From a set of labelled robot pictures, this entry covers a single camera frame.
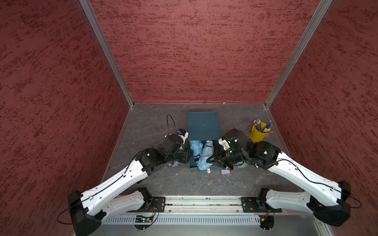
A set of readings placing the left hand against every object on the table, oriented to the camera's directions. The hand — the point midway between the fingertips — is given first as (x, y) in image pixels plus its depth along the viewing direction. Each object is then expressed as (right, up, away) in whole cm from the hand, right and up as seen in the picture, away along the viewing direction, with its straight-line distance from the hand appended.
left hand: (188, 155), depth 72 cm
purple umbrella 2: (+21, -13, +12) cm, 28 cm away
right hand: (+9, -2, -9) cm, 12 cm away
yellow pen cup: (+45, +6, +24) cm, 52 cm away
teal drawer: (+2, -4, +1) cm, 5 cm away
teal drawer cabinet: (+8, +14, +9) cm, 19 cm away
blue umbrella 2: (+9, +3, -4) cm, 10 cm away
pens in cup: (+42, +15, +16) cm, 47 cm away
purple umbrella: (-7, -5, +2) cm, 9 cm away
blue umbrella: (+4, +4, +2) cm, 6 cm away
